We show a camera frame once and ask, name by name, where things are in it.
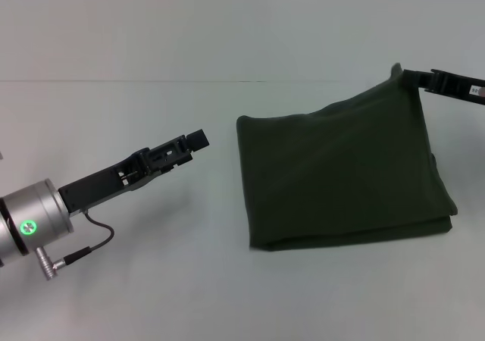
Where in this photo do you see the dark green t-shirt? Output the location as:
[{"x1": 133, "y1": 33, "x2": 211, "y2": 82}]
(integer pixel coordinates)
[{"x1": 236, "y1": 62, "x2": 458, "y2": 252}]

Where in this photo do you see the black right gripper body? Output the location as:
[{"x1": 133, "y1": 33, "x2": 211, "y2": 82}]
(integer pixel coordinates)
[{"x1": 430, "y1": 67, "x2": 485, "y2": 106}]

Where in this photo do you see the black left cable metal plug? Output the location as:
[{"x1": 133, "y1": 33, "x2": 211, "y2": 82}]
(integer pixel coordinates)
[{"x1": 36, "y1": 211, "x2": 115, "y2": 282}]

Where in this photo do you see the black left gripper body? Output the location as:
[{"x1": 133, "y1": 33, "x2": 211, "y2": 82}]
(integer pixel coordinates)
[{"x1": 58, "y1": 147, "x2": 153, "y2": 217}]

